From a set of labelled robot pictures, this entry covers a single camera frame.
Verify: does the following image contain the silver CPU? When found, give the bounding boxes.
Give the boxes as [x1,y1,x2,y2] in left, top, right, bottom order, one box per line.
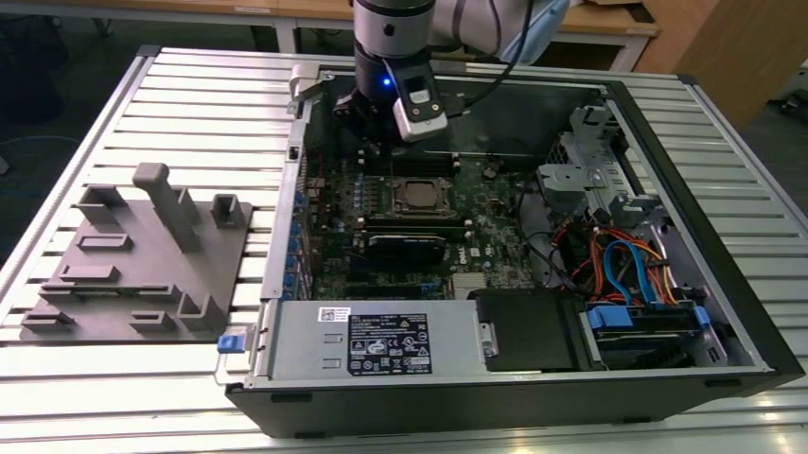
[406,183,445,210]

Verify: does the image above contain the metal socket cover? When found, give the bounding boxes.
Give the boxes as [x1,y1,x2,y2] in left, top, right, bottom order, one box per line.
[391,178,459,218]

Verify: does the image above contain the CPU socket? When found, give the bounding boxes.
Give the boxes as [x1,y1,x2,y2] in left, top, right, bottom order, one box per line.
[389,176,461,220]

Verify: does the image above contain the long black expansion slot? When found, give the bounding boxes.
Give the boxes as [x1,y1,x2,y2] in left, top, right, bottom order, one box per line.
[345,282,431,301]

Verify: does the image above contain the grey case latch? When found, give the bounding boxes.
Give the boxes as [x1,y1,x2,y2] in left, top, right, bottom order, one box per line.
[288,63,324,114]

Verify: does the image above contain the black graphics card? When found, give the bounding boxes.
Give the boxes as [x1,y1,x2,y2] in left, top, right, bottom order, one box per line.
[363,231,450,270]

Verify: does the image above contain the wooden desk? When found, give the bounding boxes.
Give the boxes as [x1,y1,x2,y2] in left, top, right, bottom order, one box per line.
[248,0,662,73]
[0,0,283,53]

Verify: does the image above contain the metal drive cage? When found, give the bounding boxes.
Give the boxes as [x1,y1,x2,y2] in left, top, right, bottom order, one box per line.
[534,106,672,228]

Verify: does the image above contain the green motherboard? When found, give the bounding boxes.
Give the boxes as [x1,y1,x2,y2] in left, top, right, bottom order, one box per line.
[300,153,561,303]

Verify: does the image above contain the silver chipset heatsink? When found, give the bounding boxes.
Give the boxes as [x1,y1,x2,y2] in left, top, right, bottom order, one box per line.
[450,271,489,290]

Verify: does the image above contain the grey power supply unit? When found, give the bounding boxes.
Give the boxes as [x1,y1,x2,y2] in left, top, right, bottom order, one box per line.
[247,299,501,381]

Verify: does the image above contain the grey parts rack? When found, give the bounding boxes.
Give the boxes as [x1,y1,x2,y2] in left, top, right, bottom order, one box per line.
[17,162,256,345]

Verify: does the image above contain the wooden cabinet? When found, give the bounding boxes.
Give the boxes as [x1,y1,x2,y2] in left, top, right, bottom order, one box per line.
[649,0,808,129]

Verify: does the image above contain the hard disk in blue carrier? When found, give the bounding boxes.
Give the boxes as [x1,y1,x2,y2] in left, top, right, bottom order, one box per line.
[584,302,714,371]

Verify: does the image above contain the dark floor equipment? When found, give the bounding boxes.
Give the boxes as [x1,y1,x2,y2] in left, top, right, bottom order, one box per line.
[767,65,808,115]

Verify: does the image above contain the black PC case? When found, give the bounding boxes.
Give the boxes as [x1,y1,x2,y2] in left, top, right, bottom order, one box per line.
[223,62,804,440]

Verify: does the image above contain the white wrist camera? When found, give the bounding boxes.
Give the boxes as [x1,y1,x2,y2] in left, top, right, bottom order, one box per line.
[391,70,450,143]

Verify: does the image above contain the black camera cable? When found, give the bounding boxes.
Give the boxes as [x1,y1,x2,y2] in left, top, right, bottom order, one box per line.
[447,0,550,117]

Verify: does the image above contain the black power wire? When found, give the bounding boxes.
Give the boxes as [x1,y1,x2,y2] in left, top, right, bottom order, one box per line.
[515,186,573,290]

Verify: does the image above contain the blue floor cable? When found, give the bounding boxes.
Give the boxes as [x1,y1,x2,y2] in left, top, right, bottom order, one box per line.
[0,133,77,148]

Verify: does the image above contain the blue data wire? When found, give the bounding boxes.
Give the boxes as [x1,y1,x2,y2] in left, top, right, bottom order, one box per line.
[601,240,638,299]
[621,240,662,311]

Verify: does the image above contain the orange power wire bundle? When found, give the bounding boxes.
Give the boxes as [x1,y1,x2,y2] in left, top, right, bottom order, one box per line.
[548,225,693,308]

